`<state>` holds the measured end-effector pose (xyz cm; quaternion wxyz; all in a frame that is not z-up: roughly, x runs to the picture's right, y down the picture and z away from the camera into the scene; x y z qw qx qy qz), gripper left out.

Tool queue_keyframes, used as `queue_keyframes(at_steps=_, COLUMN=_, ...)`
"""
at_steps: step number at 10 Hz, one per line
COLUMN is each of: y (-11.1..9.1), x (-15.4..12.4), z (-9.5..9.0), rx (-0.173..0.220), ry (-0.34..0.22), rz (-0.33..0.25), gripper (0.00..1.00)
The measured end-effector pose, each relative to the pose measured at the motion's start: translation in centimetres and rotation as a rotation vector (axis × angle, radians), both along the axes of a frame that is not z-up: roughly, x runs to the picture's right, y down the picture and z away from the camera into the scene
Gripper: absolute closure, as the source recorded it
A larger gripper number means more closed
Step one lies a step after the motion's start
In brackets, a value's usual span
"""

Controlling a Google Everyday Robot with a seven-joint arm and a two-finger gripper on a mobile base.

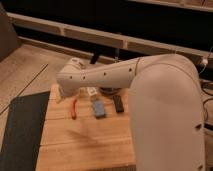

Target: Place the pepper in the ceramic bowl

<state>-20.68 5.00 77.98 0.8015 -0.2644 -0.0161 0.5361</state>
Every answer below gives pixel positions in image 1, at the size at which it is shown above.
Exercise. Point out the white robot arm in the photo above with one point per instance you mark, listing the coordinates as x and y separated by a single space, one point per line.
165 105

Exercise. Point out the dark ceramic bowl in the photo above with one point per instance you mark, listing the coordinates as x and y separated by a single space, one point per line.
109 91

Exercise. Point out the clear plastic bottle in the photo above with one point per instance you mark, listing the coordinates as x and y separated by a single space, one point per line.
93 93

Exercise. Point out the blue sponge block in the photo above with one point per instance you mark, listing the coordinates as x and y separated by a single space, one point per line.
99 109

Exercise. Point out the black rectangular block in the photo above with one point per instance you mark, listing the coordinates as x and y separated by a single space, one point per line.
118 103

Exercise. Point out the dark floor mat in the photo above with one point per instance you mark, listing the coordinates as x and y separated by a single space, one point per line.
23 132

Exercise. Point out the white wooden shelf rail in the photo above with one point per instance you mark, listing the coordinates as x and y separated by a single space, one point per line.
102 38

